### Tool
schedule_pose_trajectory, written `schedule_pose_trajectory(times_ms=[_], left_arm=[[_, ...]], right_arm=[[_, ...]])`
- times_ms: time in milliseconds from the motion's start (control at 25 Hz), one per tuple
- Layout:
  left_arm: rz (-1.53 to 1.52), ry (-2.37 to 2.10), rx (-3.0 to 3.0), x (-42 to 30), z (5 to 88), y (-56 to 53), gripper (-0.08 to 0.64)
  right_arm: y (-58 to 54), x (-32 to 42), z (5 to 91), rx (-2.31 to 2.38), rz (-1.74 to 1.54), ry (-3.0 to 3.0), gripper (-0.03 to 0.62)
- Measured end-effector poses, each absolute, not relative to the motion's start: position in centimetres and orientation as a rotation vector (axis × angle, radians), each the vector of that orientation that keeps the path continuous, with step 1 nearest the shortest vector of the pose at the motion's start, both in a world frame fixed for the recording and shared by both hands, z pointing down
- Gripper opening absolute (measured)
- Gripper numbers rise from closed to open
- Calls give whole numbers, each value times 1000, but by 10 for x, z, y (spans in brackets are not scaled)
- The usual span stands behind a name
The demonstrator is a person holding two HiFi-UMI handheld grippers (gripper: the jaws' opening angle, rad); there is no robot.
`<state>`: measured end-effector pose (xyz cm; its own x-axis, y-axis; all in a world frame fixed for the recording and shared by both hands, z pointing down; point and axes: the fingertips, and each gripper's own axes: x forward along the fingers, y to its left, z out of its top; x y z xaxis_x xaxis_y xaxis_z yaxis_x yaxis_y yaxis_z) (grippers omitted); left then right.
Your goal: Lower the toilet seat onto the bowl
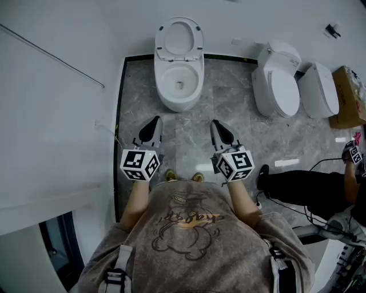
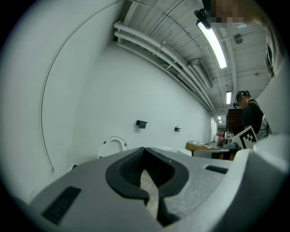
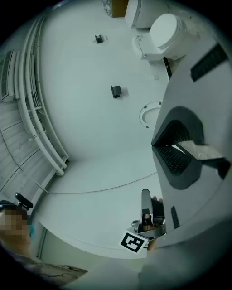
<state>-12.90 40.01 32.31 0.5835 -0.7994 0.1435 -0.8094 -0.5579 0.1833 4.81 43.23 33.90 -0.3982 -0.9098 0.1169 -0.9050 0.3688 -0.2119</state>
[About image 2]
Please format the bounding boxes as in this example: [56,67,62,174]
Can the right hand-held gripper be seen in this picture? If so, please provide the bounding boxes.
[223,126,258,150]

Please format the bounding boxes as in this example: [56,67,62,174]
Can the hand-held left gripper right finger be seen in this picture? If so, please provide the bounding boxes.
[144,147,236,227]

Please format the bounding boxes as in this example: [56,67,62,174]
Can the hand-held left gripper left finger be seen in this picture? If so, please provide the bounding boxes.
[30,147,163,232]

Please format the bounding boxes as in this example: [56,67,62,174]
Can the white plastic toilet seat lid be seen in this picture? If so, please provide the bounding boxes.
[108,139,124,157]

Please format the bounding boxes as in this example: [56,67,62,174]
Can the white smart toilet closed lid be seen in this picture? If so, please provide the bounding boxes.
[158,146,181,154]

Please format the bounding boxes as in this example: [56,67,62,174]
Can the dark wooden cabinet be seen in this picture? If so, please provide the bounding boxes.
[227,108,244,136]

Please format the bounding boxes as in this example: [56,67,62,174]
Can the pink plastic item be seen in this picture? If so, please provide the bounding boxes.
[214,133,225,146]

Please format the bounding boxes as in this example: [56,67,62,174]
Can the brown cardboard box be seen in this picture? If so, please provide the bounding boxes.
[185,140,221,157]

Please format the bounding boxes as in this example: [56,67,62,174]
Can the cream trousers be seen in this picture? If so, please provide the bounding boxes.
[233,61,290,227]

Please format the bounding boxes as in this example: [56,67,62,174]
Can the ceiling air conditioner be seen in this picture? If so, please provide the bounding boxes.
[189,59,215,90]

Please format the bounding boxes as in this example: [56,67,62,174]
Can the long ceiling light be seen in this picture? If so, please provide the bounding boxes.
[196,19,228,69]

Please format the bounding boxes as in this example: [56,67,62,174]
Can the grey printed t-shirt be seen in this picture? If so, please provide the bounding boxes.
[249,0,285,79]

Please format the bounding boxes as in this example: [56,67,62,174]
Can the person's head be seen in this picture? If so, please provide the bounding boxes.
[209,0,250,29]

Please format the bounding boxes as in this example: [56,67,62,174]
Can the white ceiling pipe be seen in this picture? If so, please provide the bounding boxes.
[113,19,217,112]
[114,31,215,113]

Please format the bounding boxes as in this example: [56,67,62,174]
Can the white black harness strap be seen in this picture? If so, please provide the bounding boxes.
[264,42,276,78]

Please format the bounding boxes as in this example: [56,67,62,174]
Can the thin grey wall cable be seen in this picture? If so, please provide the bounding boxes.
[39,0,127,172]

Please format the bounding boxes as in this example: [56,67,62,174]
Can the metal cable tray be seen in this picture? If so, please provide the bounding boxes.
[117,37,216,114]

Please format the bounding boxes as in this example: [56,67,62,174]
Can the black head-worn camera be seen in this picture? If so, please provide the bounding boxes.
[193,0,213,30]

